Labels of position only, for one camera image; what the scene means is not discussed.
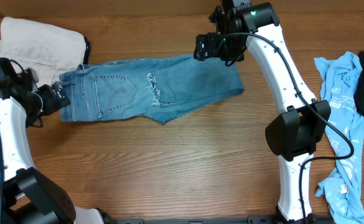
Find light blue printed t-shirt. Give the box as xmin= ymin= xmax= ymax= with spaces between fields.
xmin=314 ymin=52 xmax=364 ymax=224

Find folded beige trousers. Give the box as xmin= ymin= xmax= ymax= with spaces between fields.
xmin=0 ymin=17 xmax=85 ymax=87

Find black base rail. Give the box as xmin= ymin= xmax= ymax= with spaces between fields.
xmin=106 ymin=214 xmax=335 ymax=224

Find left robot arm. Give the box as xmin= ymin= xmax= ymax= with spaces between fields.
xmin=0 ymin=58 xmax=111 ymax=224

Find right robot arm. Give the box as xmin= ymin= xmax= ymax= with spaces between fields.
xmin=194 ymin=0 xmax=333 ymax=223

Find folded black garment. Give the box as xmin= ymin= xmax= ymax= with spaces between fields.
xmin=83 ymin=37 xmax=91 ymax=64

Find blue denim jeans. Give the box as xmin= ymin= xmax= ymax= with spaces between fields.
xmin=60 ymin=54 xmax=245 ymax=124

